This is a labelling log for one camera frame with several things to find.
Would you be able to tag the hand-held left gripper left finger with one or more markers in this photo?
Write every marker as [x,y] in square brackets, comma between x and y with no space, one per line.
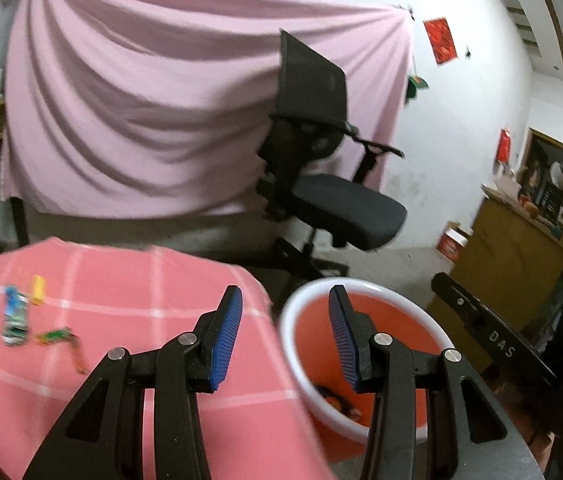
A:
[225,340]

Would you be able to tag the green and orange wrapper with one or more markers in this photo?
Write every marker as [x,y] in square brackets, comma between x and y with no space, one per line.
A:
[66,342]

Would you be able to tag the pink hanging cloth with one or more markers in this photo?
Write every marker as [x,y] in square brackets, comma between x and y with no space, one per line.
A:
[161,110]

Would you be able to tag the pink checked tablecloth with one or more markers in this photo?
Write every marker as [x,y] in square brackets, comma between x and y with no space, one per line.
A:
[111,320]

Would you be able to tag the red wall poster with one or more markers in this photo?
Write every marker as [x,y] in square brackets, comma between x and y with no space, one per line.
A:
[440,40]

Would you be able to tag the red and white box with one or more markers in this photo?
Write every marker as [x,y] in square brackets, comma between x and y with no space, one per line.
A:
[452,245]

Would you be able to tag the orange and white plastic basin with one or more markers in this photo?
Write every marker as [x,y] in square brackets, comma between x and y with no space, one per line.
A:
[311,330]

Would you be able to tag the green and red wall ornament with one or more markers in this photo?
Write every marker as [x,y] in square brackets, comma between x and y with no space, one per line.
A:
[417,86]

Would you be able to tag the red hanging ornament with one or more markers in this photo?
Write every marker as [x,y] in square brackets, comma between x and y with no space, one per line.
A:
[504,145]

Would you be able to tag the yellow small wrapper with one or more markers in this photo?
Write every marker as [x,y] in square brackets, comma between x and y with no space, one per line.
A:
[38,290]

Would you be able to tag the black office chair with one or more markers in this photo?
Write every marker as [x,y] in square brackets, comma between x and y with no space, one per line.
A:
[341,205]

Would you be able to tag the wooden cabinet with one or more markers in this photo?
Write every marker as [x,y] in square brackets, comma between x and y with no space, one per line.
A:
[506,270]

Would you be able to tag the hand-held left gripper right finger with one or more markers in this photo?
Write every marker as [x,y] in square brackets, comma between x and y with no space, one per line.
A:
[345,340]

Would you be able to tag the blue and green wrapper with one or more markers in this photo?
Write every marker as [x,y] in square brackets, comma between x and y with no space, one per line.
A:
[15,315]

